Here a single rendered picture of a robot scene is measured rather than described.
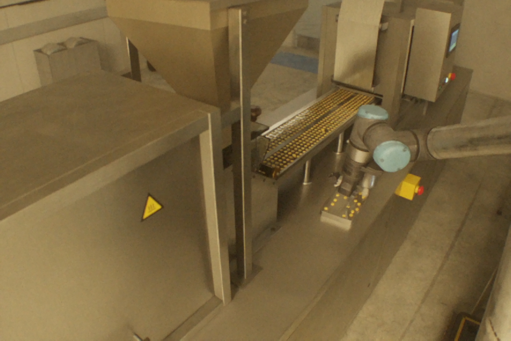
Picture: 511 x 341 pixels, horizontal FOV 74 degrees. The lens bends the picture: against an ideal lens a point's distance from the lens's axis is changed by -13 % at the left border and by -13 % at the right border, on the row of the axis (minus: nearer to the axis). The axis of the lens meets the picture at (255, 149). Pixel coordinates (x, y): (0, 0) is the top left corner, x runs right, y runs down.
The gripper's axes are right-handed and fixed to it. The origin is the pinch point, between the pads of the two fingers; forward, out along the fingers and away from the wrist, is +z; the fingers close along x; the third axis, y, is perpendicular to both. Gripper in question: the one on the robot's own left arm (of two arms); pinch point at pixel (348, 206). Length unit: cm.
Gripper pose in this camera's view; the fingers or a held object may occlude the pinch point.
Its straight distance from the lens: 133.1
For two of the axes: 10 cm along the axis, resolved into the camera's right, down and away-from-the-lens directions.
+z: -1.3, 8.1, 5.7
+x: -5.2, 4.3, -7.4
